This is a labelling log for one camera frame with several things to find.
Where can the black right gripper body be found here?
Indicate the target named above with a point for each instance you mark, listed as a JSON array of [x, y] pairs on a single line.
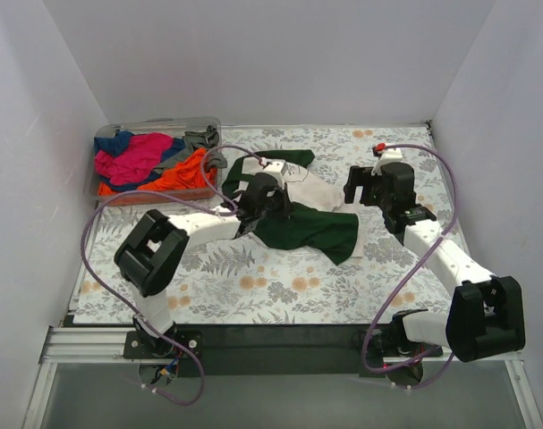
[[358, 189]]

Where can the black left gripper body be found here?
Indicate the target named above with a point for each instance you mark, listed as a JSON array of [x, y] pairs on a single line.
[[275, 202]]

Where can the white and green t-shirt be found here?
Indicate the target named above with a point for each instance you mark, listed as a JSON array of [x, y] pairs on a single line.
[[319, 219]]

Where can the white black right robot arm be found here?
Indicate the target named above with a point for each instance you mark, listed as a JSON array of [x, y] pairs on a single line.
[[485, 317]]

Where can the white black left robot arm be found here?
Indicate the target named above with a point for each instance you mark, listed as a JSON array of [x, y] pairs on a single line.
[[152, 252]]

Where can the floral patterned table mat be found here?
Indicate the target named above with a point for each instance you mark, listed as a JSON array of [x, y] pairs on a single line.
[[240, 282]]

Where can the orange t-shirt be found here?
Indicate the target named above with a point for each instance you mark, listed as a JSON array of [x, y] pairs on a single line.
[[191, 174]]

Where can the grey t-shirt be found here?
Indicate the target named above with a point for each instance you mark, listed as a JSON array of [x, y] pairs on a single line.
[[182, 148]]

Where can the clear plastic bin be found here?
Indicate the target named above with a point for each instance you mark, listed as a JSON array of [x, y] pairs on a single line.
[[158, 155]]

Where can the pink t-shirt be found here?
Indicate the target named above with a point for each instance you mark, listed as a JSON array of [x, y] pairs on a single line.
[[132, 156]]

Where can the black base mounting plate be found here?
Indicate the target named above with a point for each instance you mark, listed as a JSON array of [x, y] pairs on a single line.
[[272, 349]]

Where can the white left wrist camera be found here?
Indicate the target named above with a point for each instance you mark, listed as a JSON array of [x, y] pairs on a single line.
[[276, 169]]

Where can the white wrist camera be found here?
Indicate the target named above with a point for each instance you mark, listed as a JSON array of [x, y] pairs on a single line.
[[276, 169], [385, 155]]

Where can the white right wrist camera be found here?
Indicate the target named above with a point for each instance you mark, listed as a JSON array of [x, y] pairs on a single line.
[[385, 155]]

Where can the aluminium frame rail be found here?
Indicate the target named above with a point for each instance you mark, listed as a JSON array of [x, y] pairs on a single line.
[[84, 345]]

